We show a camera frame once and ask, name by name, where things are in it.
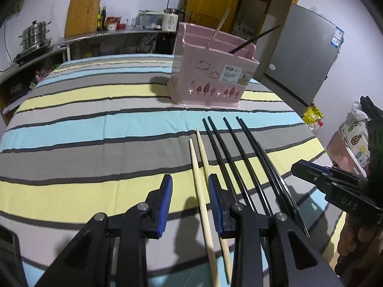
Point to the translucent stick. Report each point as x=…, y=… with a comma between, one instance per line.
x=220, y=25

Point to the wooden chopstick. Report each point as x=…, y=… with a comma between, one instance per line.
x=203, y=152
x=199, y=191

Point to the black cooktop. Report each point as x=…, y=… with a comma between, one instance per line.
x=27, y=56

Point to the white electric kettle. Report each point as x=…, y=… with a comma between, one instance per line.
x=169, y=21

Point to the framed wall picture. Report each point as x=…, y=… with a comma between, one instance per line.
x=251, y=15

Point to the steel kitchen counter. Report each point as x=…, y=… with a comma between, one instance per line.
x=89, y=36

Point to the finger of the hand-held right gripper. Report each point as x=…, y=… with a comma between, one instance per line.
x=317, y=167
x=311, y=176

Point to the yellow snack bag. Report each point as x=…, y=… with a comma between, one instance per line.
x=312, y=115

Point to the clear drinking glasses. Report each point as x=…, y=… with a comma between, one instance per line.
x=130, y=24

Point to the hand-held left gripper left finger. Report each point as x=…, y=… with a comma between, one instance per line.
x=164, y=203

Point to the pineapple print cloth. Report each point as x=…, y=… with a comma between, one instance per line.
x=354, y=137

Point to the striped tablecloth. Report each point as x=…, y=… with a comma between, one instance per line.
x=89, y=125

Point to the grey refrigerator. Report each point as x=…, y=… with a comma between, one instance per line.
x=302, y=50

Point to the red lidded jars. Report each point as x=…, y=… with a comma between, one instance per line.
x=114, y=24

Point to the black chopstick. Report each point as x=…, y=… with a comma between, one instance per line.
x=276, y=182
x=223, y=146
x=257, y=38
x=213, y=149
x=248, y=130
x=239, y=142

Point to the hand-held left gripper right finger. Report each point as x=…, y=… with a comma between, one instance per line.
x=215, y=206

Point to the wooden cutting board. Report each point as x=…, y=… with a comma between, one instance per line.
x=82, y=15

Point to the pink utensil basket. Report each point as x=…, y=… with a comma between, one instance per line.
x=209, y=74

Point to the dark oil bottle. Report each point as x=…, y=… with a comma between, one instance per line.
x=104, y=19
x=99, y=21

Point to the person's right hand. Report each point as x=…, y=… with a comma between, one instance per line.
x=368, y=236

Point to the steel steamer pot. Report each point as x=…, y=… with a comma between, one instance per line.
x=34, y=36

